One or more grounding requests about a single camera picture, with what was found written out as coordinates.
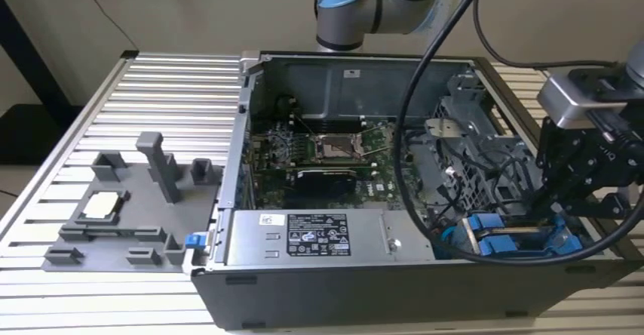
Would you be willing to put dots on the grey parts rack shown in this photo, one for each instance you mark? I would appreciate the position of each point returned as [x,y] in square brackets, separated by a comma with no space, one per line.
[136,214]

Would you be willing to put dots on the green motherboard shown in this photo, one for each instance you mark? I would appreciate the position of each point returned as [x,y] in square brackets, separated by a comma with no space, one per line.
[375,203]

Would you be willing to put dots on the black graphics card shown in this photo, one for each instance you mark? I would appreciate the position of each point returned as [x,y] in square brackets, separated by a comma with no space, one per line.
[321,189]

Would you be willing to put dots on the silver CPU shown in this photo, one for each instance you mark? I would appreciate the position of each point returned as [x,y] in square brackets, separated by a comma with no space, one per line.
[100,204]

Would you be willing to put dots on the hard disk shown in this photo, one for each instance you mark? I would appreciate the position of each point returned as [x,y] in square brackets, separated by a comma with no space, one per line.
[508,229]

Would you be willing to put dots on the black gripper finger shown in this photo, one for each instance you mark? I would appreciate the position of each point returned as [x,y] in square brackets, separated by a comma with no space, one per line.
[599,208]
[553,154]

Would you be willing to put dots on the metal locking lever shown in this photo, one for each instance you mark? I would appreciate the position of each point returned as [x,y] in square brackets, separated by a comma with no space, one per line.
[304,125]

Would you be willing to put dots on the CPU socket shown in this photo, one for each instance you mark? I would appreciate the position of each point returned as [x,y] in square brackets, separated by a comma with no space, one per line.
[332,150]

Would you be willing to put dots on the silver power supply unit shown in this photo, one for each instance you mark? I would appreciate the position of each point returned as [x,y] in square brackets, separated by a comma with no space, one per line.
[367,229]

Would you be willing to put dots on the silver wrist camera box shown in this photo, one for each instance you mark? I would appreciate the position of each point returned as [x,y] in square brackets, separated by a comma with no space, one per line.
[563,101]

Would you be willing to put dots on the black open PC case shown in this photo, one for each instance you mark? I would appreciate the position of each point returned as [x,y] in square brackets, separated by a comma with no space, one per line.
[352,297]

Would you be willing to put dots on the blue disk carrier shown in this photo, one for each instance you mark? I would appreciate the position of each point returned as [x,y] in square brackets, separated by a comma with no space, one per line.
[497,246]

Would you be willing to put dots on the metal disk bay cage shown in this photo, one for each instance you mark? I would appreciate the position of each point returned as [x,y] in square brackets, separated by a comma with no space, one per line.
[452,184]

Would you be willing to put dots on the blue case latch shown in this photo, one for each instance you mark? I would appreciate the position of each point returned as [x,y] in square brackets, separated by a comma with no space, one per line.
[195,241]

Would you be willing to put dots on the black furniture frame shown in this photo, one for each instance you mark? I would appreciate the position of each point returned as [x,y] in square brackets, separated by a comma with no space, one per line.
[29,135]

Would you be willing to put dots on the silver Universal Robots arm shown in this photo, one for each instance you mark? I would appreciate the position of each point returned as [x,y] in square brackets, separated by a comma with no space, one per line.
[341,22]

